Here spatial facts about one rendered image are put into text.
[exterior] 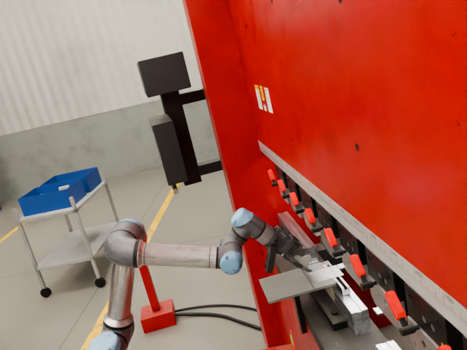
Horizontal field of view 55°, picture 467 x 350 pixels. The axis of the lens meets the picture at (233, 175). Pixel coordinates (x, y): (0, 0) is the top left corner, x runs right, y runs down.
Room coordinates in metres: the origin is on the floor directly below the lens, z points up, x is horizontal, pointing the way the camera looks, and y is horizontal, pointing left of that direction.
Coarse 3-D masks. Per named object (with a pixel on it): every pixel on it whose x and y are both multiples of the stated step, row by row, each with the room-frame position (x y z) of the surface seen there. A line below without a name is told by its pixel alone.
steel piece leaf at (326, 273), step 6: (318, 270) 1.58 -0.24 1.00; (324, 270) 1.57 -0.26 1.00; (330, 270) 1.55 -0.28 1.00; (306, 276) 1.55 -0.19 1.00; (312, 276) 1.54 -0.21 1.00; (318, 276) 1.53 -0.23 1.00; (324, 276) 1.52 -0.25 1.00; (330, 276) 1.51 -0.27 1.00; (336, 276) 1.50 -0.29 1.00; (312, 282) 1.50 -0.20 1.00; (318, 282) 1.49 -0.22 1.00
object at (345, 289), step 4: (328, 264) 1.61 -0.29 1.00; (340, 276) 1.50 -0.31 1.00; (340, 280) 1.49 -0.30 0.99; (336, 284) 1.47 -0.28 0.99; (340, 284) 1.45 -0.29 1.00; (344, 284) 1.45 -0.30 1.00; (340, 288) 1.43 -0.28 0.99; (344, 288) 1.43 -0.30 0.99; (348, 288) 1.42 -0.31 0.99; (344, 292) 1.42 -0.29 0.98; (348, 292) 1.42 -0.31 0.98
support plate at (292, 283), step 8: (320, 264) 1.62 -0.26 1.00; (288, 272) 1.62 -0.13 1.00; (296, 272) 1.60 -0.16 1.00; (264, 280) 1.60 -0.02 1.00; (272, 280) 1.59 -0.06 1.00; (280, 280) 1.57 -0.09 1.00; (288, 280) 1.56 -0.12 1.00; (296, 280) 1.55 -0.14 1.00; (304, 280) 1.53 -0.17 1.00; (328, 280) 1.49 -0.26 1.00; (264, 288) 1.54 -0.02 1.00; (272, 288) 1.53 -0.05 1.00; (280, 288) 1.51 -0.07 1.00; (288, 288) 1.50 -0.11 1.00; (296, 288) 1.49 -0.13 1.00; (304, 288) 1.47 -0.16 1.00; (312, 288) 1.46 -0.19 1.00; (320, 288) 1.46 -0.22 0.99; (272, 296) 1.47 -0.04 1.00; (280, 296) 1.46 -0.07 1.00; (288, 296) 1.45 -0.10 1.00; (296, 296) 1.45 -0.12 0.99
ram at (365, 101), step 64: (256, 0) 1.75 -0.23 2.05; (320, 0) 1.09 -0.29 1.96; (384, 0) 0.79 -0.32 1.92; (448, 0) 0.61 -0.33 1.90; (256, 64) 1.99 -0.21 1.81; (320, 64) 1.16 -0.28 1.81; (384, 64) 0.81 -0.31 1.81; (448, 64) 0.63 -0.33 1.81; (256, 128) 2.36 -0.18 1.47; (320, 128) 1.25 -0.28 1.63; (384, 128) 0.85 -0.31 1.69; (448, 128) 0.64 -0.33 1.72; (384, 192) 0.89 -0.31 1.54; (448, 192) 0.66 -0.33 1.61; (384, 256) 0.94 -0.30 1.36; (448, 256) 0.67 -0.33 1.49; (448, 320) 0.70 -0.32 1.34
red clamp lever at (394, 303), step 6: (384, 294) 0.87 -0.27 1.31; (390, 294) 0.86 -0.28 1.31; (396, 294) 0.86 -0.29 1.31; (390, 300) 0.85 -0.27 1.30; (396, 300) 0.85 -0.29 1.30; (390, 306) 0.85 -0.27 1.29; (396, 306) 0.84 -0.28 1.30; (396, 312) 0.83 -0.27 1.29; (402, 312) 0.83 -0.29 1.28; (396, 318) 0.82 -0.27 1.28; (402, 318) 0.82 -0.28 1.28; (402, 324) 0.81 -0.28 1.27; (408, 324) 0.81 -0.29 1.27; (402, 330) 0.80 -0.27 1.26; (408, 330) 0.80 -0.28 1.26; (414, 330) 0.80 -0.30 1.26
